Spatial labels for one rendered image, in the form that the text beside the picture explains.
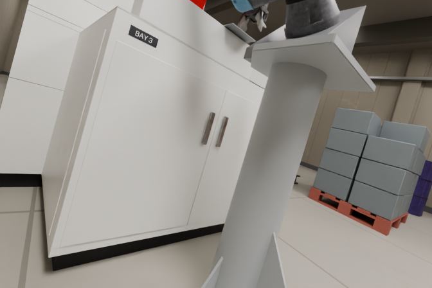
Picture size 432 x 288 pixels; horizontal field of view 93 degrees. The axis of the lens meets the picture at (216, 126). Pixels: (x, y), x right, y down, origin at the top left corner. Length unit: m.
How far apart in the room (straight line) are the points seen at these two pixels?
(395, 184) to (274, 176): 2.14
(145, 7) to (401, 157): 2.49
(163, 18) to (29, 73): 0.74
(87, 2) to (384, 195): 2.80
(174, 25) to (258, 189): 0.58
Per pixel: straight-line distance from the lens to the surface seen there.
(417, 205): 4.96
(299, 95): 0.59
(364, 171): 2.71
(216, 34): 0.88
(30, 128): 1.32
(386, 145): 2.70
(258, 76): 1.07
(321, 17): 0.67
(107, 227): 0.84
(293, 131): 0.59
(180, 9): 0.80
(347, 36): 0.73
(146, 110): 0.72
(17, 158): 1.36
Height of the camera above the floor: 0.59
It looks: 2 degrees down
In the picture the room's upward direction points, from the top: 16 degrees clockwise
